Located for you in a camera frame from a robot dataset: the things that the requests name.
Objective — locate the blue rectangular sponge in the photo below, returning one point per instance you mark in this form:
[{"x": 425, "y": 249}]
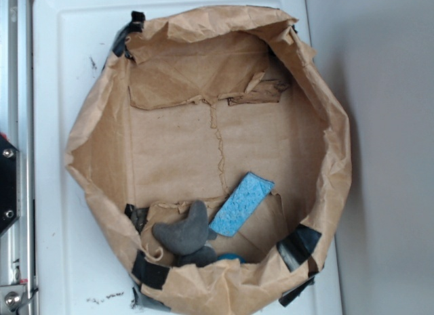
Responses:
[{"x": 241, "y": 204}]

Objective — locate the brown paper bag bin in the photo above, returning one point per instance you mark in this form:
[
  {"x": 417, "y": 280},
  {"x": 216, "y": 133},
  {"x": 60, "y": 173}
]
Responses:
[{"x": 184, "y": 108}]

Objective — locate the grey curved stone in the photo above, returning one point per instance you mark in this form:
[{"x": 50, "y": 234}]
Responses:
[{"x": 186, "y": 236}]

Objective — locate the dark grey round stone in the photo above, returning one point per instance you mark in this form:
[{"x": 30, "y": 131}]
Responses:
[{"x": 201, "y": 258}]

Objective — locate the small blue round object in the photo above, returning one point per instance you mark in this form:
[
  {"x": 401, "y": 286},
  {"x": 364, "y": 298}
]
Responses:
[{"x": 231, "y": 256}]

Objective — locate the white plastic tray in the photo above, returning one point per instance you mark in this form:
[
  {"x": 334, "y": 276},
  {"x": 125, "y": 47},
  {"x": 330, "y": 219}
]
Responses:
[{"x": 77, "y": 271}]

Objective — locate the black metal bracket plate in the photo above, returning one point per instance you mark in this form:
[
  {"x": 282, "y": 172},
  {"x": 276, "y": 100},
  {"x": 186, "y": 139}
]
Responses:
[{"x": 8, "y": 185}]

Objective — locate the aluminium frame rail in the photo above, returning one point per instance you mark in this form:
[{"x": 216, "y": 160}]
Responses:
[{"x": 18, "y": 243}]

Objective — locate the silver corner bracket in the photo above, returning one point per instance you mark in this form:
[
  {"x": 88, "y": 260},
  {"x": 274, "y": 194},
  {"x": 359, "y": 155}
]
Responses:
[{"x": 12, "y": 297}]

